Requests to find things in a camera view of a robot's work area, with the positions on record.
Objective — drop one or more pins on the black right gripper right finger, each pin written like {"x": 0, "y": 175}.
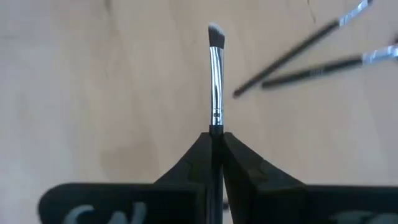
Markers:
{"x": 264, "y": 199}

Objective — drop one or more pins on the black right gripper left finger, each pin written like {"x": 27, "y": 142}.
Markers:
{"x": 186, "y": 199}

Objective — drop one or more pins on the angled-tip black makeup brush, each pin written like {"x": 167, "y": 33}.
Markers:
{"x": 216, "y": 77}

